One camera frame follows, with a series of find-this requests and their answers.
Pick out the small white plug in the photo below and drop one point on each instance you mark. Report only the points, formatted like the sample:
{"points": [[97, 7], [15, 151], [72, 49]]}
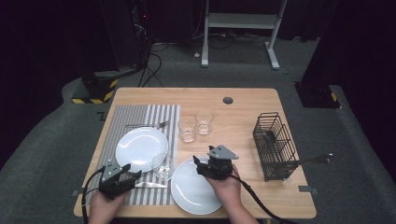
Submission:
{"points": [[196, 55]]}

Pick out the white plate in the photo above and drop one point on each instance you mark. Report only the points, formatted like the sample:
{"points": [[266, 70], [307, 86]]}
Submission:
{"points": [[140, 149], [190, 194]]}

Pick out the metal fork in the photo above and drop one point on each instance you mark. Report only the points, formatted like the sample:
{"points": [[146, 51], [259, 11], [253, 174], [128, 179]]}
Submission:
{"points": [[146, 125]]}

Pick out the grey table grommet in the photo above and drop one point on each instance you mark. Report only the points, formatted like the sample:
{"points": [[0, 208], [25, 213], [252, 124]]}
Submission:
{"points": [[228, 100]]}

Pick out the dark computer rack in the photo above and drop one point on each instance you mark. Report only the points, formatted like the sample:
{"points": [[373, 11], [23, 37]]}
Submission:
{"points": [[141, 18]]}

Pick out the person's left hand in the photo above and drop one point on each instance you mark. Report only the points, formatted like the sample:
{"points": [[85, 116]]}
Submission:
{"points": [[106, 208]]}

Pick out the grey tape strip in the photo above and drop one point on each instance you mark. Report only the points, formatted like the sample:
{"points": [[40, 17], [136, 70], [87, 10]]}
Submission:
{"points": [[77, 193], [308, 189]]}

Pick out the metal table knife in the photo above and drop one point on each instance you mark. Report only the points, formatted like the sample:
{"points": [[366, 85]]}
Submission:
{"points": [[152, 185]]}

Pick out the black base with yellow mark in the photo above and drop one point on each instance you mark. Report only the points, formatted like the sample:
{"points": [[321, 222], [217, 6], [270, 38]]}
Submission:
{"points": [[314, 96]]}

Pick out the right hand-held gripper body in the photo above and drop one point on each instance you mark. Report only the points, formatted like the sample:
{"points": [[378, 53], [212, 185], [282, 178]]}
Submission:
{"points": [[219, 169]]}

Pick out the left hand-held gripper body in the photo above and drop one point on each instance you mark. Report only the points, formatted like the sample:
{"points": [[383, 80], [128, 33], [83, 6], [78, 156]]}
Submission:
{"points": [[112, 186]]}

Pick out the grey striped placemat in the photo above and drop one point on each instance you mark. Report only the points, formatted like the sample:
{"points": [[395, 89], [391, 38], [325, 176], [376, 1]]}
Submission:
{"points": [[130, 112]]}

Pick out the long metal utensil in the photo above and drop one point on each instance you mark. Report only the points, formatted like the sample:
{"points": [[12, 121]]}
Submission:
{"points": [[311, 160]]}

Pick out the black yellow striped base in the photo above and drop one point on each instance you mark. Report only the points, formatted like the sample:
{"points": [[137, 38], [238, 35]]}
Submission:
{"points": [[96, 90]]}

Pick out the white metal stand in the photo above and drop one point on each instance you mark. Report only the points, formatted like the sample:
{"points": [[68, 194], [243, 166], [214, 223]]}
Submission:
{"points": [[239, 21]]}

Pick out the clear drinking glass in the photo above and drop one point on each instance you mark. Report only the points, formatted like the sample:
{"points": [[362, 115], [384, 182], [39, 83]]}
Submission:
{"points": [[162, 169], [204, 123], [187, 130]]}

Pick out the person's right hand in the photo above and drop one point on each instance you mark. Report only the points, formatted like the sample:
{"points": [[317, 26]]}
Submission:
{"points": [[229, 193]]}

